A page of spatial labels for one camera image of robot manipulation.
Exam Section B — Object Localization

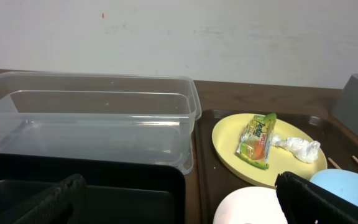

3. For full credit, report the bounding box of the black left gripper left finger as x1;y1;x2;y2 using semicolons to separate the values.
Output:
0;174;86;224

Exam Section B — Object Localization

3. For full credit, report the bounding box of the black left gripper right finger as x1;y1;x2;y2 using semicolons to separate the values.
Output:
275;172;358;224

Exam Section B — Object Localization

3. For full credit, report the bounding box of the white tissue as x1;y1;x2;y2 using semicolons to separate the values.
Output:
271;134;321;164

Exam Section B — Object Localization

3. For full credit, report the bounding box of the green snack wrapper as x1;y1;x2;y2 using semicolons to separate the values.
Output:
236;113;277;170

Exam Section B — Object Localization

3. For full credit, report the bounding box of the yellow plate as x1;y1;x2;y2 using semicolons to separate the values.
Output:
212;113;328;188

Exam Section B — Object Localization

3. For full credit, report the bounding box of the white bowl with rice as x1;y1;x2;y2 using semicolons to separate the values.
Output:
213;187;288;224

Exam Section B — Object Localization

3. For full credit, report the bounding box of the black plastic bin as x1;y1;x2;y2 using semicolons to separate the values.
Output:
0;154;185;223

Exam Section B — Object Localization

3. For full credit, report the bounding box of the light blue bowl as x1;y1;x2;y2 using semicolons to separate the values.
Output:
310;169;358;206

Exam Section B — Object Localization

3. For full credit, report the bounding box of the dark brown serving tray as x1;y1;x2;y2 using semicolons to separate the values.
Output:
195;110;358;223

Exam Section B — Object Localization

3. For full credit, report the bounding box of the clear plastic bin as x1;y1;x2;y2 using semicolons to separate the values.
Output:
0;72;202;174

